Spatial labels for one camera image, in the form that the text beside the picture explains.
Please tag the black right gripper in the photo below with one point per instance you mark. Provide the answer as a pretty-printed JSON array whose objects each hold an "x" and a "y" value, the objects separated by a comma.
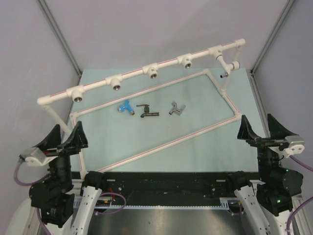
[{"x": 276, "y": 131}]

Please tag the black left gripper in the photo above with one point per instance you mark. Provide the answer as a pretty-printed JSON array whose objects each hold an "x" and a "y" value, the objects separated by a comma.
[{"x": 77, "y": 140}]

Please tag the white PVC pipe frame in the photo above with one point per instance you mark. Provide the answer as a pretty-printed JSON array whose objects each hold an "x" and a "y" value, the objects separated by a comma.
[{"x": 230, "y": 52}]

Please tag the white faucet blue cap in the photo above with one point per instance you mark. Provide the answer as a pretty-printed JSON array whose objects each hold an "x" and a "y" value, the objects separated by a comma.
[{"x": 228, "y": 68}]

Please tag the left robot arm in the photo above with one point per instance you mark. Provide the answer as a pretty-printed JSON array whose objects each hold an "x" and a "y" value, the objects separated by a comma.
[{"x": 53, "y": 197}]

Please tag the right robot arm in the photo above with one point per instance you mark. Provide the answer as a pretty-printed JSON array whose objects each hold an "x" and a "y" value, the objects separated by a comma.
[{"x": 268, "y": 206}]

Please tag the blue plastic faucet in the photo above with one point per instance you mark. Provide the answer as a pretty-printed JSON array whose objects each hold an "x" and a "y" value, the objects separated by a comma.
[{"x": 126, "y": 107}]

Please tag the chrome metal faucet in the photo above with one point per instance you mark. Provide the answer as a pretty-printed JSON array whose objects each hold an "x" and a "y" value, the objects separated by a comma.
[{"x": 175, "y": 109}]

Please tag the dark bronze faucet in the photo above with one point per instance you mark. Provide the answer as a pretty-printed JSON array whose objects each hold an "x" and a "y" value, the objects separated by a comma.
[{"x": 147, "y": 112}]

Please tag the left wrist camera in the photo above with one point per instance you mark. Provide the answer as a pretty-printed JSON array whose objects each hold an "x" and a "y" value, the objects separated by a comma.
[{"x": 33, "y": 156}]

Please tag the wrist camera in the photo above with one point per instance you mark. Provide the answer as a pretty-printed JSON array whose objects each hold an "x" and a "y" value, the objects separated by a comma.
[
  {"x": 292, "y": 145},
  {"x": 33, "y": 156}
]

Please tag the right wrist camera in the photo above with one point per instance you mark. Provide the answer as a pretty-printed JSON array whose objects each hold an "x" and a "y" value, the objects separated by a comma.
[{"x": 292, "y": 145}]

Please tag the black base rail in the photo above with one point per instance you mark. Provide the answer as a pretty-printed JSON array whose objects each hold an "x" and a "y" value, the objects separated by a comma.
[{"x": 210, "y": 183}]

